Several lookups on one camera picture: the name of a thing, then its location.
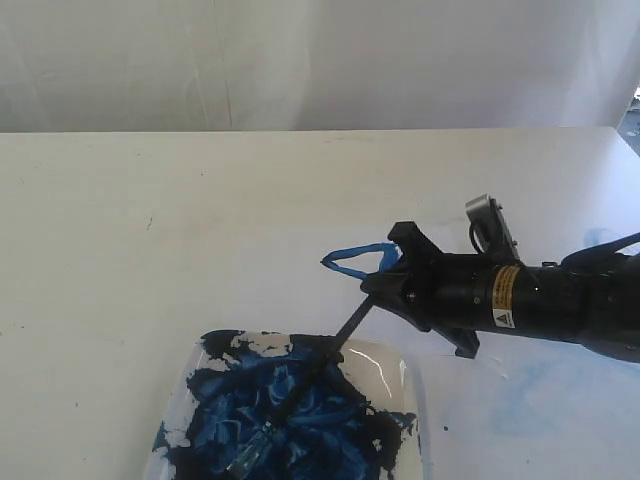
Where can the white backdrop curtain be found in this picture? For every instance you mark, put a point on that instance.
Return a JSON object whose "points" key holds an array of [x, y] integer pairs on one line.
{"points": [[312, 65]]}

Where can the white paper sheet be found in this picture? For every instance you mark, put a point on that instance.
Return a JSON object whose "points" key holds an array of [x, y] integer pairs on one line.
{"points": [[277, 283]]}

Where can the white paint palette plate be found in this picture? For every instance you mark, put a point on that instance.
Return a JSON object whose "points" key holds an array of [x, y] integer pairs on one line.
{"points": [[241, 391]]}

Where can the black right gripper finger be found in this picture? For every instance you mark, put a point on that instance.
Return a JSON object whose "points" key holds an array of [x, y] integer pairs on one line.
{"points": [[415, 246], [408, 296]]}

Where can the black paintbrush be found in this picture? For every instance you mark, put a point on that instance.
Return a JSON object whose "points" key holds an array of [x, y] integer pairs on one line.
{"points": [[248, 456]]}

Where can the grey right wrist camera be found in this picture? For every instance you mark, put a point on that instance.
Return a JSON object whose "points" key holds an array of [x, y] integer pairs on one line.
{"points": [[488, 231]]}

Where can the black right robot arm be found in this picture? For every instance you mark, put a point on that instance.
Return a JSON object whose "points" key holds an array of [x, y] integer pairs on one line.
{"points": [[590, 298]]}

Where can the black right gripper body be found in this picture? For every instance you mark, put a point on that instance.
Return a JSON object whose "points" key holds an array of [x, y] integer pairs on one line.
{"points": [[461, 286]]}

